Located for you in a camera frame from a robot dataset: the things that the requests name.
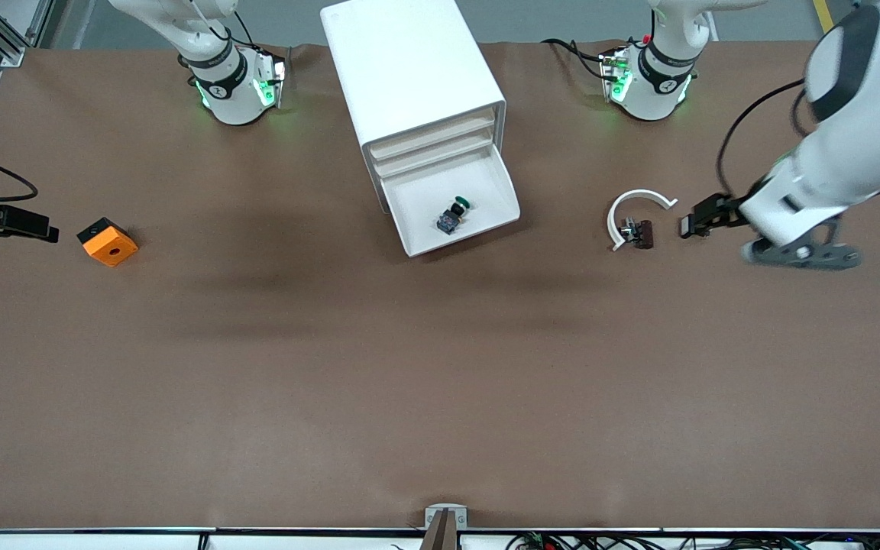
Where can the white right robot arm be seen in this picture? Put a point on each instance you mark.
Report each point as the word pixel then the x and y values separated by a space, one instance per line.
pixel 226 84

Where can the white plastic drawer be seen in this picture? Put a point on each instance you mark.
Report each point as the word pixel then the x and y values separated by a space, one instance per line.
pixel 440 156
pixel 432 137
pixel 478 198

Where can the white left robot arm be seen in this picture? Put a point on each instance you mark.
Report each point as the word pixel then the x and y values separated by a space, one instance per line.
pixel 860 160

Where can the green push button switch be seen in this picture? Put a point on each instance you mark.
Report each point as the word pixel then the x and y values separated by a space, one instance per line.
pixel 451 218

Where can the white drawer cabinet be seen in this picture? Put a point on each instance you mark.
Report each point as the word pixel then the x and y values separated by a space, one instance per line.
pixel 409 69

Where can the white table edge rail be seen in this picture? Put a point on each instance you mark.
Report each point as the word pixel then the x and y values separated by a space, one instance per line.
pixel 104 539

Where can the brown wedge post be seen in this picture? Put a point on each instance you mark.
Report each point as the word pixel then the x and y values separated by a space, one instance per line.
pixel 444 535

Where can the dark red switch module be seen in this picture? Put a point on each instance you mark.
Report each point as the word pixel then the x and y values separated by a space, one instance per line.
pixel 644 233

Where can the grey metal edge bracket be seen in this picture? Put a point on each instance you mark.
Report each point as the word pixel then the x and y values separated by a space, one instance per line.
pixel 446 510

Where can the white curved plastic clip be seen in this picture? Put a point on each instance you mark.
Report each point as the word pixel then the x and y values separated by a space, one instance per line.
pixel 614 215

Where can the brown table mat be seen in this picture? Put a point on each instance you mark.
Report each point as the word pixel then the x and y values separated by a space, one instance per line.
pixel 409 412

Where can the orange and black box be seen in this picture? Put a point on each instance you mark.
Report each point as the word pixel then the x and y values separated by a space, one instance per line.
pixel 111 246

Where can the small black switch part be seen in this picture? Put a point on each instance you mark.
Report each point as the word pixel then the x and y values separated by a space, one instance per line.
pixel 687 228

